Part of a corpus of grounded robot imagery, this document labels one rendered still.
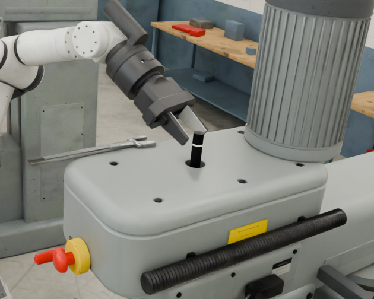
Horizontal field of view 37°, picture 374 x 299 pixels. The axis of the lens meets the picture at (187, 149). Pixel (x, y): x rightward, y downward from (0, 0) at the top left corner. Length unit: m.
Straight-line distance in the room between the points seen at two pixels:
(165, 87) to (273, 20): 0.23
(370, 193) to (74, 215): 0.69
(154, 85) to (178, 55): 7.36
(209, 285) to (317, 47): 0.46
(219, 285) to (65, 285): 2.80
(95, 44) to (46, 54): 0.16
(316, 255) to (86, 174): 0.54
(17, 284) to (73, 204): 2.86
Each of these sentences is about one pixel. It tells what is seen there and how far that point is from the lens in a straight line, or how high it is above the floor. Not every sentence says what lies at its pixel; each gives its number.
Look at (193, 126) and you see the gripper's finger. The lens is 1.03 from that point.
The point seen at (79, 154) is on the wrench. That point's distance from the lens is 1.00.
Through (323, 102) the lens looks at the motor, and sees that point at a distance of 1.05.
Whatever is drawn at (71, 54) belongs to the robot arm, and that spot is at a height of 2.03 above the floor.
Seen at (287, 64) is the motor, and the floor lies 2.07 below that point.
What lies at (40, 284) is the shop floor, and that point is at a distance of 3.79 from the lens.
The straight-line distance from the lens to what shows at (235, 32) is 6.81.
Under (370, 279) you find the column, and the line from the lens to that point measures 1.41.
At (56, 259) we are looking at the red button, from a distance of 0.95.
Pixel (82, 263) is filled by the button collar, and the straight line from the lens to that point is 0.94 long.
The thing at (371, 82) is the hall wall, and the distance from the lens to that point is 5.93.
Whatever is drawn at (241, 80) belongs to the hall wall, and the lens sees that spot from 7.27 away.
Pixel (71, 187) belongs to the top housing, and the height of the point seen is 1.86.
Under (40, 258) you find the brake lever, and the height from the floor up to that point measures 1.71.
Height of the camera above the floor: 2.32
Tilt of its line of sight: 24 degrees down
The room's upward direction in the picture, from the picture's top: 6 degrees clockwise
